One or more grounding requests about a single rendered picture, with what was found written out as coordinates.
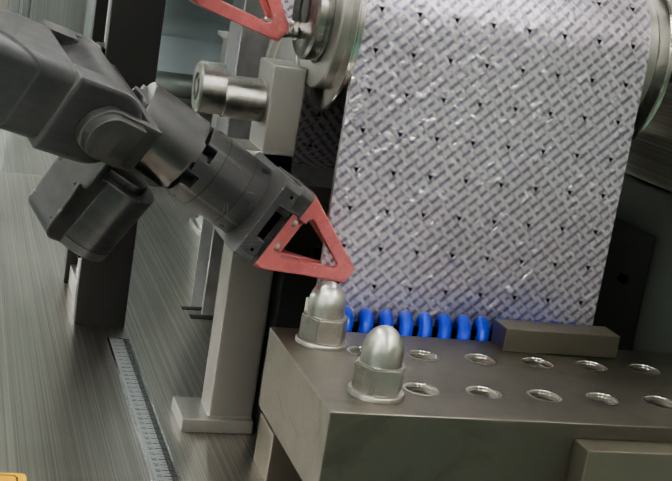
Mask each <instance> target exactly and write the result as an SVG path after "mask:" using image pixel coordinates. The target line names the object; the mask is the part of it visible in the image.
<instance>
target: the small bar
mask: <svg viewBox="0 0 672 481"><path fill-rule="evenodd" d="M619 340H620V336H619V335H617V334H616V333H614V332H613V331H611V330H610V329H608V328H607V327H604V326H591V325H577V324H563V323H549V322H535V321H522V320H508V319H495V320H494V325H493V330H492V336H491V341H492V342H493V343H494V344H495V345H496V346H498V347H499V348H500V349H501V350H502V351H509V352H525V353H541V354H556V355H572V356H587V357H603V358H616V353H617V349H618V344H619Z"/></svg>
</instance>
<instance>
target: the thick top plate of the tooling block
mask: <svg viewBox="0 0 672 481"><path fill-rule="evenodd" d="M298 332H299V329H298V328H283V327H270V332H269V338H268V345H267V351H266V358H265V364H264V371H263V377H262V384H261V390H260V397H259V403H258V404H259V406H260V408H261V410H262V411H263V413H264V415H265V417H266V418H267V420H268V422H269V424H270V425H271V427H272V429H273V431H274V432H275V434H276V436H277V438H278V439H279V441H280V443H281V445H282V446H283V448H284V450H285V452H286V453H287V455H288V457H289V458H290V460H291V462H292V464H293V465H294V467H295V469H296V471H297V472H298V474H299V476H300V478H301V479H302V481H565V480H566V476H567V471H568V466H569V462H570V457H571V452H572V447H573V443H574V439H597V440H621V441H645V442H669V443H672V353H660V352H645V351H630V350H617V353H616V358H603V357H587V356H572V355H556V354H541V353H525V352H509V351H502V350H501V349H500V348H499V347H498V346H496V345H495V344H494V343H493V342H492V341H479V340H464V339H449V338H434V337H419V336H404V335H401V337H402V339H403V343H404V357H403V362H402V363H405V366H406V369H405V374H404V380H403V385H402V390H403V392H404V394H405V396H404V400H403V401H402V402H400V403H397V404H376V403H371V402H367V401H363V400H360V399H358V398H356V397H354V396H352V395H351V394H349V392H348V391H347V385H348V383H349V382H351V381H352V377H353V371H354V365H355V361H356V360H357V359H358V358H359V356H361V350H362V345H363V342H364V339H365V337H366V336H367V334H368V333H358V332H346V335H345V340H346V342H347V347H346V349H344V350H342V351H334V352H330V351H320V350H315V349H311V348H307V347H305V346H302V345H300V344H299V343H297V342H296V340H295V336H296V334H297V333H298Z"/></svg>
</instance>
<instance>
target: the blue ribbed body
mask: <svg viewBox="0 0 672 481"><path fill-rule="evenodd" d="M345 315H347V317H348V323H347V329H346V332H358V333H369V332H370V331H371V330H372V329H373V328H375V327H377V326H380V325H389V326H391V327H393V328H395V329H396V330H397V331H398V332H399V333H400V335H404V336H419V337H434V338H449V339H464V340H479V341H491V336H492V330H493V325H494V320H495V319H504V318H503V317H497V318H495V319H494V320H493V321H492V324H491V327H490V324H489V320H488V319H487V318H486V317H485V316H478V317H476V318H475V319H474V321H473V324H472V329H471V322H470V319H469V317H468V316H466V315H464V314H460V315H459V316H457V317H456V318H455V321H454V324H453V328H452V321H451V317H450V316H449V315H448V314H447V313H441V314H439V315H438V316H437V317H436V320H435V324H434V326H433V321H432V316H431V315H430V314H429V313H428V312H421V313H419V314H418V316H417V319H416V323H415V325H413V317H412V313H410V312H409V311H408V310H403V311H401V312H400V313H399V314H398V317H397V320H396V324H394V318H393V314H392V312H391V311H390V310H389V309H382V310H381V311H380V312H379V314H378V317H377V322H374V315H373V312H372V310H371V309H370V308H368V307H364V308H362V309H361V310H360V311H359V314H358V318H357V321H354V314H353V310H352V308H350V307H349V306H346V311H345Z"/></svg>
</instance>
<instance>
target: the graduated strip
mask: <svg viewBox="0 0 672 481"><path fill-rule="evenodd" d="M107 340H108V344H109V347H110V350H111V353H112V356H113V359H114V363H115V366H116V369H117V372H118V375H119V378H120V382H121V385H122V388H123V391H124V394H125V397H126V400H127V404H128V407H129V410H130V413H131V416H132V419H133V423H134V426H135V429H136V432H137V435H138V438H139V442H140V445H141V448H142V451H143V454H144V457H145V460H146V464H147V467H148V470H149V473H150V476H151V479H152V481H181V478H180V476H179V473H178V470H177V467H176V465H175V462H174V459H173V457H172V454H171V451H170V448H169V446H168V443H167V440H166V437H165V435H164V432H163V429H162V427H161V424H160V421H159V418H158V416H157V413H156V410H155V407H154V405H153V402H152V399H151V397H150V394H149V391H148V388H147V386H146V383H145V380H144V377H143V375H142V372H141V369H140V367H139V364H138V361H137V358H136V356H135V353H134V350H133V347H132V345H131V342H130V339H124V338H107Z"/></svg>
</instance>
